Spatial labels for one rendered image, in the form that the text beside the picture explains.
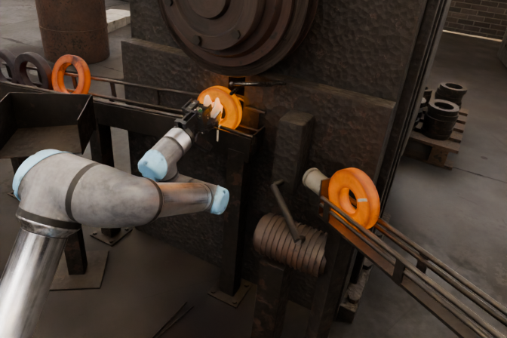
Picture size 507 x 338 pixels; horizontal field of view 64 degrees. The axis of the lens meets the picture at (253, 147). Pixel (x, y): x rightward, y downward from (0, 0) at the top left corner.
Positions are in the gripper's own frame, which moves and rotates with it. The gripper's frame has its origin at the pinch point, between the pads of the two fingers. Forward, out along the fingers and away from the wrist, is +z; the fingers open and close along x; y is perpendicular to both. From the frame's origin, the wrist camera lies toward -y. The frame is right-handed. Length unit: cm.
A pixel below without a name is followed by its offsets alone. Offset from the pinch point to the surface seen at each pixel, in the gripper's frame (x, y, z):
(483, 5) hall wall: -80, -185, 578
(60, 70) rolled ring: 75, -6, 1
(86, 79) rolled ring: 60, -6, 0
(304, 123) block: -29.8, 4.1, -2.1
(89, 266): 45, -67, -41
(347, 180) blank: -47, 4, -18
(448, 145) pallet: -75, -100, 135
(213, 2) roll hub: -5.6, 35.9, -4.8
